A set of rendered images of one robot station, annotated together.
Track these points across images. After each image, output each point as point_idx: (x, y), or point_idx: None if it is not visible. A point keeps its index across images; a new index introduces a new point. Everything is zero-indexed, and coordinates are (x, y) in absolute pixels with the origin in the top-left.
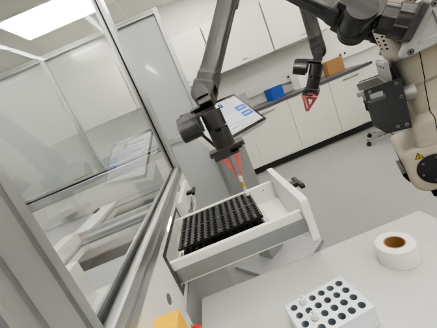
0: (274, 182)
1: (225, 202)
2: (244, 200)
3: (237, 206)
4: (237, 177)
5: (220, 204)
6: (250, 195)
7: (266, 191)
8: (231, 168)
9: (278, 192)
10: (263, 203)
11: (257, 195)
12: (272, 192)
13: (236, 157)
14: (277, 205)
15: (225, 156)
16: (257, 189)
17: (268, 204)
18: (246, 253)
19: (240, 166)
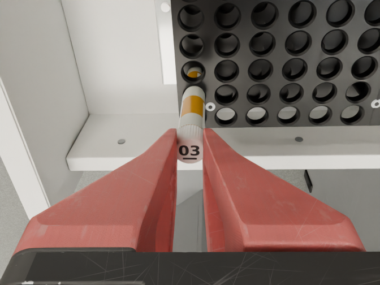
0: (40, 108)
1: (313, 120)
2: (222, 55)
3: (278, 0)
4: (213, 130)
5: (343, 121)
6: (180, 76)
7: (114, 135)
8: (237, 162)
9: (57, 78)
10: (151, 109)
11: (157, 134)
12: (95, 129)
13: (117, 204)
14: (98, 48)
15: (281, 277)
16: (141, 149)
17: (130, 86)
18: None
19: (144, 152)
